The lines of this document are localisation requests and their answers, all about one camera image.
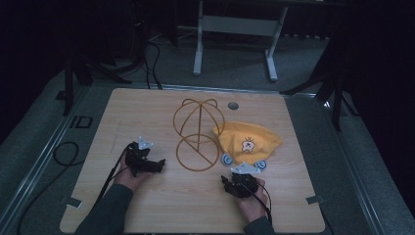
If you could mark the black stand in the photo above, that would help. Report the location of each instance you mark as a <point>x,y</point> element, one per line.
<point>337,98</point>
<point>68,84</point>

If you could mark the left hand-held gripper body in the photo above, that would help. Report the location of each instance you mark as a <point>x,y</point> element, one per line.
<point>139,156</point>

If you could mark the person's right hand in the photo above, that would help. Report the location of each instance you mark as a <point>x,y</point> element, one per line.
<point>253,205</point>

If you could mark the person's left hand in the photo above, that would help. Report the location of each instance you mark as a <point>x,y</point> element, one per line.
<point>129,179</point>

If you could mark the grey table grommet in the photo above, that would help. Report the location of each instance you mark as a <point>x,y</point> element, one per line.
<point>233,105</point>

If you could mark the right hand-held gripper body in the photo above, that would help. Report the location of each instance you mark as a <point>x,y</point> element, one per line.
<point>244,182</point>

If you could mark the grey tape piece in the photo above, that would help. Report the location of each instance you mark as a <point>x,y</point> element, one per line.
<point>315,199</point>
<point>74,202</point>

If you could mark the metal floor rail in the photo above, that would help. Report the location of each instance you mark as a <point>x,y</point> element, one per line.
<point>36,176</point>
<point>355,176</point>

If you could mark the yellow hat with cartoon print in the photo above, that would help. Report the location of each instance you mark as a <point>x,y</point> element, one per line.
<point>248,143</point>

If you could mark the white metal desk frame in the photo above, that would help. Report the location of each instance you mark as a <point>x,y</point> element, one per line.
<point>235,26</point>

